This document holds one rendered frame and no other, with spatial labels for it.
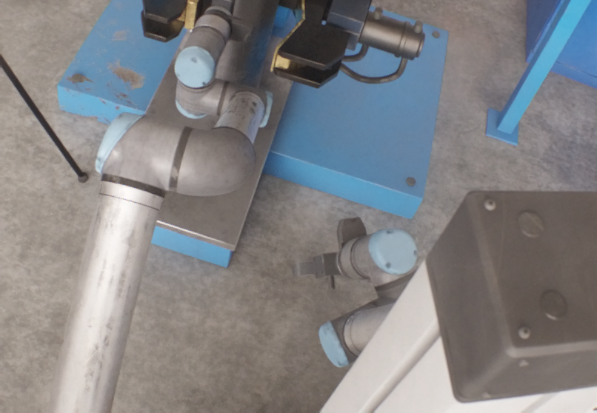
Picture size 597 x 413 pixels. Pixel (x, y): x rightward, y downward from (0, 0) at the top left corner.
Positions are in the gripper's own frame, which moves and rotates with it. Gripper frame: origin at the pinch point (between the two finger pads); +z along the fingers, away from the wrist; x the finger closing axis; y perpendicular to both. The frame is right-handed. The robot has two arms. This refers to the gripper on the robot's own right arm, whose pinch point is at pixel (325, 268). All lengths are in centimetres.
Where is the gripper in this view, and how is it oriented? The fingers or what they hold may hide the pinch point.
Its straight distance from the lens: 176.8
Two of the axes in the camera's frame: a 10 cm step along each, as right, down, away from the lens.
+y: 1.3, 9.8, -1.6
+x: 9.2, -0.6, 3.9
